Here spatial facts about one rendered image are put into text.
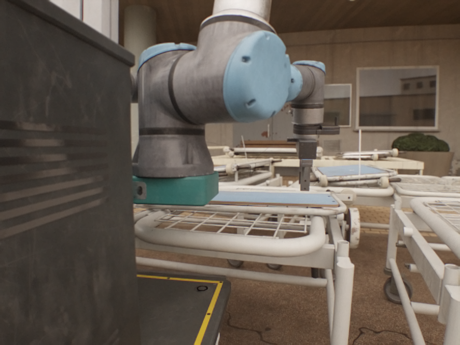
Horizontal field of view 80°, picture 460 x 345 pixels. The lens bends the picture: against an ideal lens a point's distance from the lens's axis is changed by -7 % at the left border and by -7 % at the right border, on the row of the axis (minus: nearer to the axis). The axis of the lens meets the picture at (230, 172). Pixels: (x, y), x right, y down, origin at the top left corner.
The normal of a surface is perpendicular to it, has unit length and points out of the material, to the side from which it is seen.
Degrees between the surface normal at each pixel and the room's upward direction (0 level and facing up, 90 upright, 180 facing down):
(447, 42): 90
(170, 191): 90
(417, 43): 90
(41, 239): 90
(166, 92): 103
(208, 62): 78
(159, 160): 70
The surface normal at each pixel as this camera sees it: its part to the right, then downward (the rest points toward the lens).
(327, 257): -0.27, 0.09
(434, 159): -0.15, 0.28
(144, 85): -0.64, 0.07
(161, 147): -0.08, -0.25
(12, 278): 0.99, 0.01
